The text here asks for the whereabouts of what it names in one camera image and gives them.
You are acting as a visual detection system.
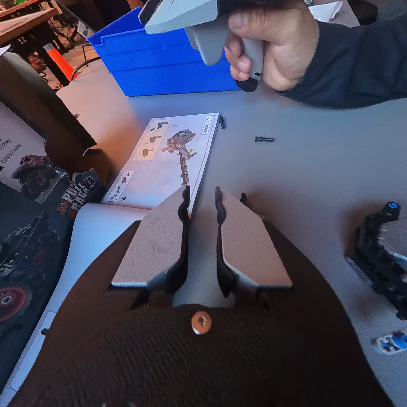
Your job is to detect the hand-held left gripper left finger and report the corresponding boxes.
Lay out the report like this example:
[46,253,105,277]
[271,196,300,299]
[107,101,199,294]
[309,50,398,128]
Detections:
[111,184,191,294]

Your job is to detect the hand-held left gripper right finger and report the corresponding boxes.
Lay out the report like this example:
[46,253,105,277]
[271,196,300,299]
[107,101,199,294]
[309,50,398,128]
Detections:
[215,186,293,298]

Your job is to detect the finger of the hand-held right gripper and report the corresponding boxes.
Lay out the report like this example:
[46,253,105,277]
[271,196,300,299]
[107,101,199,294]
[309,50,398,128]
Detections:
[138,0,220,35]

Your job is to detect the lego instruction booklet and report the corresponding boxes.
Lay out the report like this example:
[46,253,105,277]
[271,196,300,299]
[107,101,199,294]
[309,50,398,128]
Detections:
[0,112,220,407]

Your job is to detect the person's right forearm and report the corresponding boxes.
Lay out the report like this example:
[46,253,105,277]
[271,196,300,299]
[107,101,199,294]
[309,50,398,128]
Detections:
[280,13,407,110]

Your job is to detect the monster truck lego box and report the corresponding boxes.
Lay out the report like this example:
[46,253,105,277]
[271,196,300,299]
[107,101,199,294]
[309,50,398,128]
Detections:
[0,52,110,382]

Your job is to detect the white lego beam blue pins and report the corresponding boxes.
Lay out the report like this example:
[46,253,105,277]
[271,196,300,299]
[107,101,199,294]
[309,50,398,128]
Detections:
[371,331,407,355]

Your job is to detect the person's right hand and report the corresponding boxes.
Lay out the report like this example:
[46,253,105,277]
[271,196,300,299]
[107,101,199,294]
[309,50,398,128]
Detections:
[224,6,320,93]

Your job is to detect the blue plastic bin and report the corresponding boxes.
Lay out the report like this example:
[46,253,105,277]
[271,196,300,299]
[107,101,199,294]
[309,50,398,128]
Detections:
[86,17,242,97]

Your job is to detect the white paper sheet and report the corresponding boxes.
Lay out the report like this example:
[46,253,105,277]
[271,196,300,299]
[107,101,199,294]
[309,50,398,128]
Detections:
[308,0,344,20]

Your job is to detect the orange traffic cone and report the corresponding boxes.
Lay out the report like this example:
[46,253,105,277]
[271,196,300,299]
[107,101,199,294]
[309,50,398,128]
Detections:
[43,43,76,83]

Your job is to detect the wooden table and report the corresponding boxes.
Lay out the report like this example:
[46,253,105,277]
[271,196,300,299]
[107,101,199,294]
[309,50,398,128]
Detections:
[0,0,80,86]

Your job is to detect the black cable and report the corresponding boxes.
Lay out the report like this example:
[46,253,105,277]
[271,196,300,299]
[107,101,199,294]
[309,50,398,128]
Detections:
[71,59,102,80]

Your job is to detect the black lego frame assembly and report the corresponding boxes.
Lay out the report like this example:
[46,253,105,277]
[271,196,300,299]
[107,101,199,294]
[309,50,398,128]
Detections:
[345,201,407,310]

